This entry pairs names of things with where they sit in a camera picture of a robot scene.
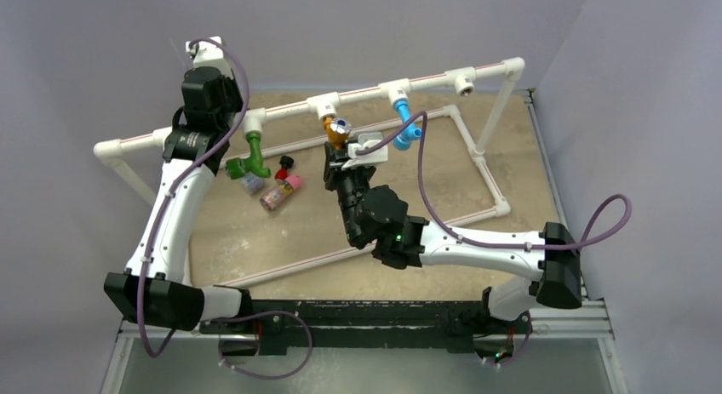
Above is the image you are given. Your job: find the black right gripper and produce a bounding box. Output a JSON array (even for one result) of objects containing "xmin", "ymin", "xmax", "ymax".
[{"xmin": 323, "ymin": 139, "xmax": 371, "ymax": 243}]

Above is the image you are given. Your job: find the orange water faucet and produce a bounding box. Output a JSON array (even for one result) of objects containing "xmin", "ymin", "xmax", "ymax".
[{"xmin": 322, "ymin": 116, "xmax": 352, "ymax": 150}]

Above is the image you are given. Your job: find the white PVC pipe frame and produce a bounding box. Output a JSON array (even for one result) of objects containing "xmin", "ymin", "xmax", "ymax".
[{"xmin": 93, "ymin": 57, "xmax": 525, "ymax": 288}]

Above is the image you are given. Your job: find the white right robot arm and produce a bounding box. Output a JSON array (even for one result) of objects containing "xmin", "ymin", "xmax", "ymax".
[{"xmin": 324, "ymin": 143, "xmax": 582, "ymax": 332}]

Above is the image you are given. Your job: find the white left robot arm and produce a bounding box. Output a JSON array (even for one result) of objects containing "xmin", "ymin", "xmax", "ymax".
[{"xmin": 104, "ymin": 66, "xmax": 254, "ymax": 334}]

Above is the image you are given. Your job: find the blue water faucet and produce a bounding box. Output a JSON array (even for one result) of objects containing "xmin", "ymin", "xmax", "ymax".
[{"xmin": 393, "ymin": 99, "xmax": 422, "ymax": 151}]

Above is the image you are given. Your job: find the green water faucet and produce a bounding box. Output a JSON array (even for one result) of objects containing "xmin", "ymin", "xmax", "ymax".
[{"xmin": 225, "ymin": 132, "xmax": 272, "ymax": 180}]

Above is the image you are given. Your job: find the red and black faucet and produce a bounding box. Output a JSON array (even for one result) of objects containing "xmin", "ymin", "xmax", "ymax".
[{"xmin": 274, "ymin": 155, "xmax": 295, "ymax": 183}]

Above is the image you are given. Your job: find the pink capped colourful bottle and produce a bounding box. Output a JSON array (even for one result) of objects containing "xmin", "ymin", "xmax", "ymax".
[{"xmin": 260, "ymin": 174, "xmax": 304, "ymax": 212}]

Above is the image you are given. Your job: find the clear plastic cup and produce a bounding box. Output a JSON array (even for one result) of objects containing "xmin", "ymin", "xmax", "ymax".
[{"xmin": 239, "ymin": 173, "xmax": 266, "ymax": 195}]

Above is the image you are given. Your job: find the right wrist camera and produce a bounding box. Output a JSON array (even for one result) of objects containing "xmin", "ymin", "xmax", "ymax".
[{"xmin": 341, "ymin": 132, "xmax": 389, "ymax": 171}]

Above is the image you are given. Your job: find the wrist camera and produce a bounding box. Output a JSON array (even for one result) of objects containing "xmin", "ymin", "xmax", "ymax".
[
  {"xmin": 185, "ymin": 41, "xmax": 235, "ymax": 79},
  {"xmin": 341, "ymin": 132, "xmax": 389, "ymax": 171}
]

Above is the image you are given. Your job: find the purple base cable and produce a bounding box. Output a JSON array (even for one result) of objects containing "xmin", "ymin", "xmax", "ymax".
[{"xmin": 216, "ymin": 311, "xmax": 314, "ymax": 381}]

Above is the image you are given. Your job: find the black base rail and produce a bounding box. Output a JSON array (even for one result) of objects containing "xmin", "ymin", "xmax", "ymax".
[{"xmin": 200, "ymin": 299, "xmax": 531, "ymax": 357}]

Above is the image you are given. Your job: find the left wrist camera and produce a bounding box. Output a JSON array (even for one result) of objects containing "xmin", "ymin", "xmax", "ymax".
[{"xmin": 185, "ymin": 41, "xmax": 235, "ymax": 79}]

